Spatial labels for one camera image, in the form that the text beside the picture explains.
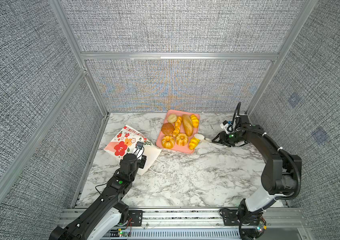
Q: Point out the pink plastic tray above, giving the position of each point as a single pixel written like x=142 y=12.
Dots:
x=184 y=149

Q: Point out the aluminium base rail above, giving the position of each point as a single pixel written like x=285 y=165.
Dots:
x=172 y=223

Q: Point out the yellow twisted fake bread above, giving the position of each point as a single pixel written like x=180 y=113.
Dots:
x=177 y=126

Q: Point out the yellow striped long fake bread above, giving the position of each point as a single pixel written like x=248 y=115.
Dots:
x=194 y=143

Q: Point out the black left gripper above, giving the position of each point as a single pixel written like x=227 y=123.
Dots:
x=142 y=161

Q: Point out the long orange fake bread loaf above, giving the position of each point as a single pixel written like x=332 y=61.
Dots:
x=188 y=125

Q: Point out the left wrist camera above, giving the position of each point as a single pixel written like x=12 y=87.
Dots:
x=139 y=146

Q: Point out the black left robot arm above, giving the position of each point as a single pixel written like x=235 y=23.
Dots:
x=108 y=210

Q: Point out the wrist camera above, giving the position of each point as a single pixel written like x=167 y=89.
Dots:
x=139 y=146
x=227 y=126

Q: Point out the yellow striped oval fake bread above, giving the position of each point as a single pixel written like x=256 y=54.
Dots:
x=195 y=121

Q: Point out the small yellow fake bread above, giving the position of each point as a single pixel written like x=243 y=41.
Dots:
x=182 y=139

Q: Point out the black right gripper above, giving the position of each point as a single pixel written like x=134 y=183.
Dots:
x=222 y=139

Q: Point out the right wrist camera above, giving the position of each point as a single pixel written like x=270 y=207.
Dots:
x=227 y=126

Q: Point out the white floral paper bag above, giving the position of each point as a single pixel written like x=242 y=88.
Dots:
x=125 y=142

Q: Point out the round brown fake bun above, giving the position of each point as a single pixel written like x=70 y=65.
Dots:
x=167 y=129

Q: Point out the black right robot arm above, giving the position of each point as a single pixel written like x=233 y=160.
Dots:
x=281 y=177

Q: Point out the pale round fake bun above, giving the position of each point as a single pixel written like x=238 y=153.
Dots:
x=172 y=118

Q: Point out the metal tongs with white tips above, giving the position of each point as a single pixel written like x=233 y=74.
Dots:
x=199 y=138

